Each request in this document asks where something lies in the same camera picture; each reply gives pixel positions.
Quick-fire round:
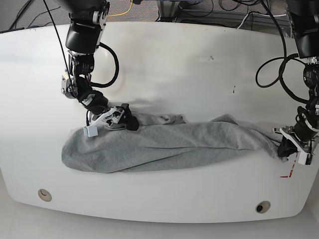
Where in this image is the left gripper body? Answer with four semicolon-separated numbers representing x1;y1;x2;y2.
273;119;319;154

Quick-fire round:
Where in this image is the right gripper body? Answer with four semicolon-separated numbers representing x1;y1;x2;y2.
86;105;125;130

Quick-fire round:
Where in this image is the grey t-shirt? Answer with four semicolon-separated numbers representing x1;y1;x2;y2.
61;113;288;173

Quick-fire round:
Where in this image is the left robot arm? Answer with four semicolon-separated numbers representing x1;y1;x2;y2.
265;0;319;165

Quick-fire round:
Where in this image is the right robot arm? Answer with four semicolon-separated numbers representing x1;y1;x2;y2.
59;0;139;137

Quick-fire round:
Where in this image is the red tape rectangle marking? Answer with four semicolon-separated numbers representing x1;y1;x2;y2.
278;153;299;179

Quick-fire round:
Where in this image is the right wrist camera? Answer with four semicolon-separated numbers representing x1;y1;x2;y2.
83;126;98;137

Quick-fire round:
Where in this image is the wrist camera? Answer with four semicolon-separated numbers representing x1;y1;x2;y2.
83;126;98;137
298;152;315;165

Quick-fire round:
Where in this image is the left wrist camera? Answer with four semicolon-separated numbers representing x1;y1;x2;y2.
298;152;315;165

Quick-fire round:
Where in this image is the right table cable grommet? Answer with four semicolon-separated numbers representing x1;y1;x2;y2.
255;201;271;214

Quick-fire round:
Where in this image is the table cable grommet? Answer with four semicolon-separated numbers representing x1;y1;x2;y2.
255;201;271;214
38;189;52;202

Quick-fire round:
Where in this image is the left table cable grommet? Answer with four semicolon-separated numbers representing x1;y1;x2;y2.
38;189;52;202

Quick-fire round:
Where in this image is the yellow cable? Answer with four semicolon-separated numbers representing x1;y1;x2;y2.
107;0;133;17

